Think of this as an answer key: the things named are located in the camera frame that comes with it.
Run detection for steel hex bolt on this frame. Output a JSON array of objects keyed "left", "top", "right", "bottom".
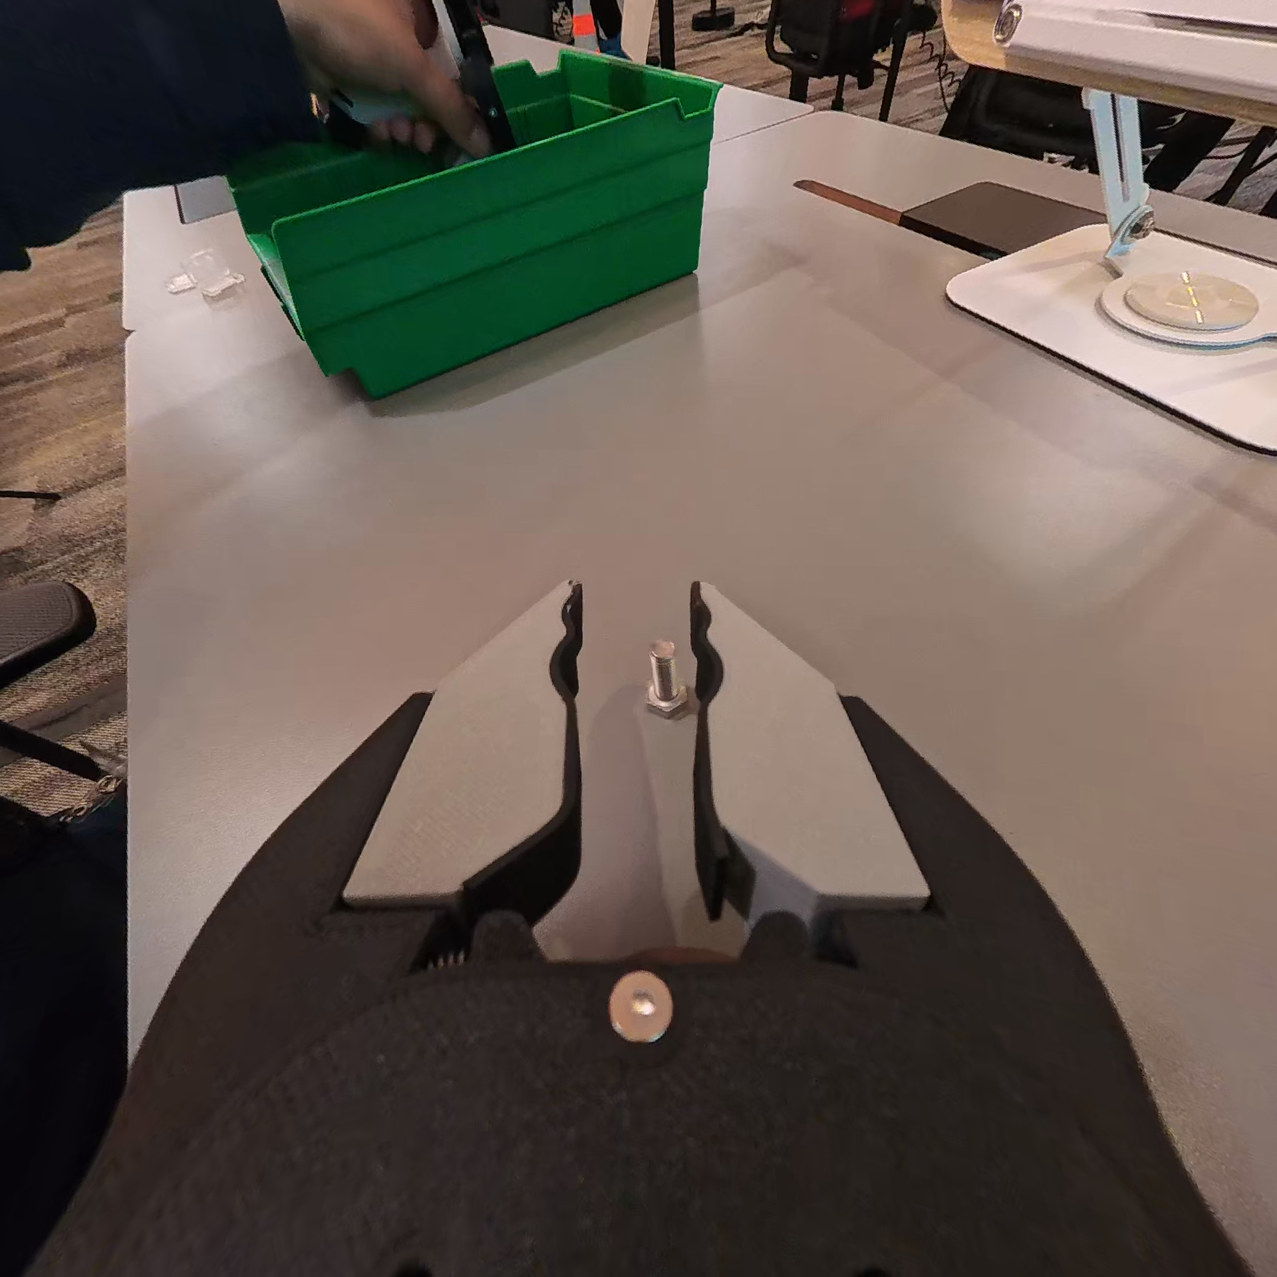
[{"left": 643, "top": 637, "right": 690, "bottom": 722}]

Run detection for black office chair armrest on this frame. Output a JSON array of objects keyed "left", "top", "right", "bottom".
[{"left": 0, "top": 583, "right": 131, "bottom": 790}]

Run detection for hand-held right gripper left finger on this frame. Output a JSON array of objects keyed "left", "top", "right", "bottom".
[{"left": 344, "top": 579, "right": 587, "bottom": 925}]

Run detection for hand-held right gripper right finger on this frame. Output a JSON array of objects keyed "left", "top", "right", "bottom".
[{"left": 690, "top": 583, "right": 935, "bottom": 925}]

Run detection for black rectangular pad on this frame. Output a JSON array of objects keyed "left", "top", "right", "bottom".
[{"left": 903, "top": 182, "right": 1109, "bottom": 261}]

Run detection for person's left forearm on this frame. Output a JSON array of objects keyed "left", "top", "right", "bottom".
[{"left": 0, "top": 0, "right": 334, "bottom": 272}]

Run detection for clear plastic piece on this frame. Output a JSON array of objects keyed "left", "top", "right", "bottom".
[{"left": 164, "top": 247, "right": 247, "bottom": 302}]

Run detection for wooden board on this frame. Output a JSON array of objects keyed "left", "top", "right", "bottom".
[{"left": 940, "top": 0, "right": 1277, "bottom": 127}]

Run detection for white desk stand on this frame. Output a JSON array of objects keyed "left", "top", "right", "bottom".
[{"left": 942, "top": 89, "right": 1277, "bottom": 454}]

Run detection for black office chair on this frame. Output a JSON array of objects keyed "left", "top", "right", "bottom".
[{"left": 768, "top": 0, "right": 909, "bottom": 112}]

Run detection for person's left hand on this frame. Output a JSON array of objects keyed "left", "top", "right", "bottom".
[{"left": 283, "top": 0, "right": 499, "bottom": 159}]

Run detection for person's legs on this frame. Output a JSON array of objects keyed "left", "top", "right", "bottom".
[{"left": 0, "top": 798, "right": 131, "bottom": 1277}]

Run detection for green plastic bin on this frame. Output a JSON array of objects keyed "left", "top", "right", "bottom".
[{"left": 226, "top": 51, "right": 726, "bottom": 404}]

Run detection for white panel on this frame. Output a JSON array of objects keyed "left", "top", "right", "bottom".
[{"left": 997, "top": 0, "right": 1277, "bottom": 127}]

